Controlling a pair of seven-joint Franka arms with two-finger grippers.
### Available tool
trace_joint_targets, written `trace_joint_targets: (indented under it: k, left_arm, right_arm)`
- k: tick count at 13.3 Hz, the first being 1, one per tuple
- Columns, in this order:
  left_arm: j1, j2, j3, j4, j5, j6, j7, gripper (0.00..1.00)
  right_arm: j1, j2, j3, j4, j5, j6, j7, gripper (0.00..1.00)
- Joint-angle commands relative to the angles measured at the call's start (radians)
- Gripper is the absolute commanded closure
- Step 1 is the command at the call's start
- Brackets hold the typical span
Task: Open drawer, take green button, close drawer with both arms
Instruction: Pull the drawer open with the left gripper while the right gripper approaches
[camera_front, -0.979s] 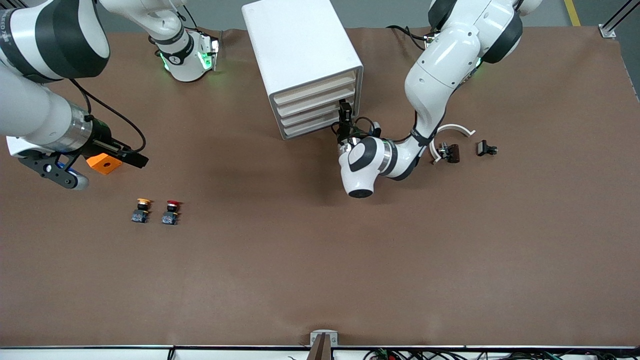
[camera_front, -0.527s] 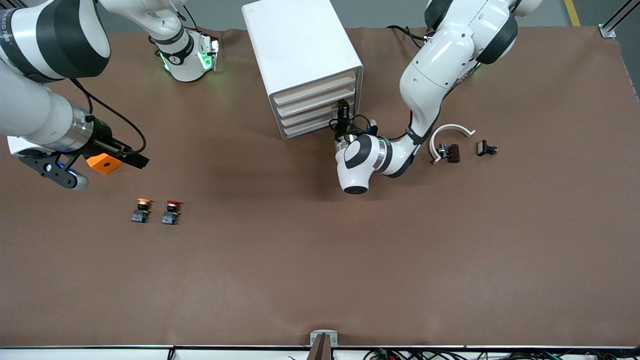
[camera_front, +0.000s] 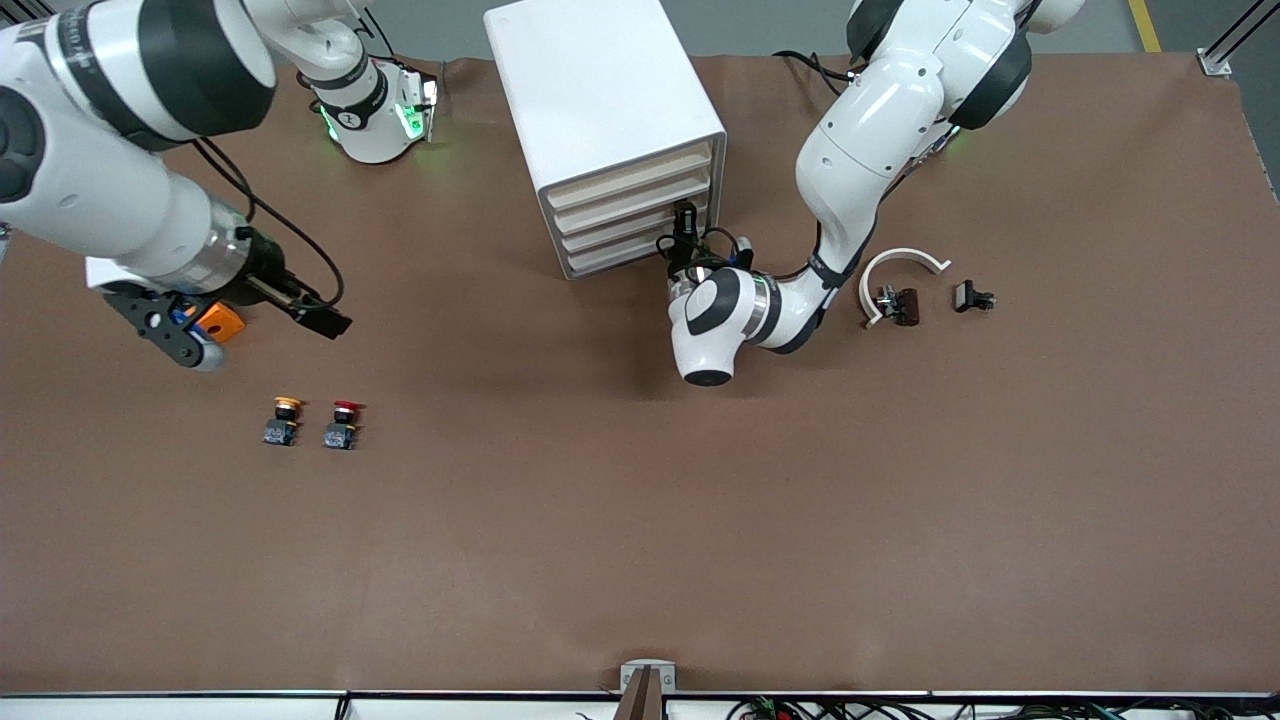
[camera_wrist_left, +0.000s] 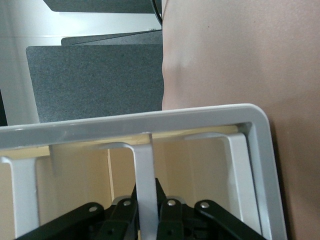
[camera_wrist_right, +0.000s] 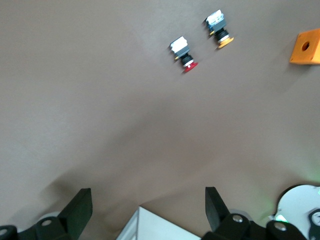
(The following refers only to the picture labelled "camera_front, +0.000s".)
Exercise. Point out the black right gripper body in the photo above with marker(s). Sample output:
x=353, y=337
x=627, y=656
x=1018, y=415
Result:
x=268, y=272

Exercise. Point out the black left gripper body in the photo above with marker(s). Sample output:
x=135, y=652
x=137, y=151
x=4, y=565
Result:
x=685, y=258

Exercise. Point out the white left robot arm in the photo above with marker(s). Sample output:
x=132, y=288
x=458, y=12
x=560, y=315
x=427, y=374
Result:
x=870, y=130

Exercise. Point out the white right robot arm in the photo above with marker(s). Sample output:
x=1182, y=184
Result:
x=100, y=190

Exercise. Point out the red push button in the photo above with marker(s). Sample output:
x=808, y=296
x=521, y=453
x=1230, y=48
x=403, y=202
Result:
x=343, y=425

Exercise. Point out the yellow push button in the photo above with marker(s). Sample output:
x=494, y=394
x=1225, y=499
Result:
x=284, y=420

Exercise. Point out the orange box with black base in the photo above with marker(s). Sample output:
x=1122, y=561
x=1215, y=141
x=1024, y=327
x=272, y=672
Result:
x=225, y=322

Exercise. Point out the white curved plastic part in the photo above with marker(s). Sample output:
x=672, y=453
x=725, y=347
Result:
x=905, y=255

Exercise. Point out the small black clip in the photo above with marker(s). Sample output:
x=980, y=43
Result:
x=966, y=296

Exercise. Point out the white table edge rail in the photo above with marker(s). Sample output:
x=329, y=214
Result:
x=200, y=708

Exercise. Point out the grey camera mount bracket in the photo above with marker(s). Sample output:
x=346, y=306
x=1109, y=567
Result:
x=648, y=690

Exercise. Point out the aluminium profile with corner bracket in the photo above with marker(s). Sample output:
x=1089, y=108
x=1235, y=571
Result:
x=1215, y=62

